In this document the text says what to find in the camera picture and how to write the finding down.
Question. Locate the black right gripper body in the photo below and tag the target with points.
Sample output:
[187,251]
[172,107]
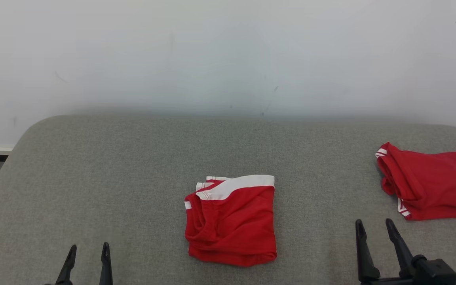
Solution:
[394,281]

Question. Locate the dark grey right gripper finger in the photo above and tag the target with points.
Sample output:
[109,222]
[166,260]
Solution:
[402,253]
[366,257]

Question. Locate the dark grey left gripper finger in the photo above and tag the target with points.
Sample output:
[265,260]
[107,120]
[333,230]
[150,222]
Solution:
[67,269]
[106,269]

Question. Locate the red basketball jersey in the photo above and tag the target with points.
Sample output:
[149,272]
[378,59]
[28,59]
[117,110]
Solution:
[434,186]

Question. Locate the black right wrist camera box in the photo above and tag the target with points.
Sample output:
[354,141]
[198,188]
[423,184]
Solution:
[436,269]

